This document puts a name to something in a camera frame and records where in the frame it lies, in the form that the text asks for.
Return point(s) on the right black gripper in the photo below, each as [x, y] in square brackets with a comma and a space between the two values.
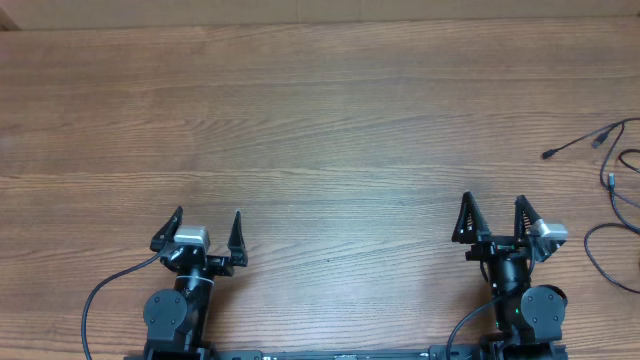
[489, 244]

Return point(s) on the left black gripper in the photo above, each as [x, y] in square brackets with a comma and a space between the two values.
[222, 264]

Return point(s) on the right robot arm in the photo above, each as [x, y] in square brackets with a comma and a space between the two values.
[528, 318]

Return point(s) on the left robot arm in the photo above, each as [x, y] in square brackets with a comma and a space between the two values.
[176, 317]

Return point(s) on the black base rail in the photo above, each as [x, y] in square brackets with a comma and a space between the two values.
[434, 352]

